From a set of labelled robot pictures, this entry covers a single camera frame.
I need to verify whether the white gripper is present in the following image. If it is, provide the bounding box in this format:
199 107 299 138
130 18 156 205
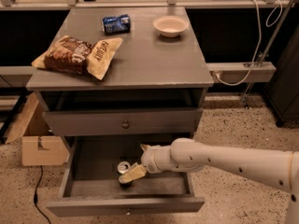
119 144 172 184

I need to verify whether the green soda can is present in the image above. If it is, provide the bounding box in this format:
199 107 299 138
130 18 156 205
117 161 133 189

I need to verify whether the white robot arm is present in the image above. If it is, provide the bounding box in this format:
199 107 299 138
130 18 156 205
119 138 299 224

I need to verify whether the closed grey upper drawer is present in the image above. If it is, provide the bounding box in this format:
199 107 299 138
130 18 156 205
43 108 203 136

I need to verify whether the open grey lower drawer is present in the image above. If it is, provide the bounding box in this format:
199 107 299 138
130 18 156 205
47 134 205 217

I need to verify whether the grey wooden drawer cabinet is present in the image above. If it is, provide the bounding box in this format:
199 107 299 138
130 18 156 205
25 6 214 142

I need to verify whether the blue soda can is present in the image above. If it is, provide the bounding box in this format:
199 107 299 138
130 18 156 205
102 14 131 35

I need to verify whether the cardboard box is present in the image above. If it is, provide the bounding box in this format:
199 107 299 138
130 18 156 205
7 93 69 166

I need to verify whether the brown yellow chip bag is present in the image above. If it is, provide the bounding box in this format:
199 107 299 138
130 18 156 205
32 35 122 80

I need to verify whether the white paper bowl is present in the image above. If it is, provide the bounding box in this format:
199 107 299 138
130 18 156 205
153 16 189 38

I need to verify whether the metal diagonal pole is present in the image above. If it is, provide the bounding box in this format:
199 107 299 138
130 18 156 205
240 0 295 109

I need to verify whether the black floor cable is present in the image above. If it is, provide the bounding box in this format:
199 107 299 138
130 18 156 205
33 165 52 224

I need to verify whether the grey wall rail shelf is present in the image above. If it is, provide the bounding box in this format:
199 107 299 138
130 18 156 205
207 62 276 84

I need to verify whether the white hanging cable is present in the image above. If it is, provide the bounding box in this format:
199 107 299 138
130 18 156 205
213 0 284 87

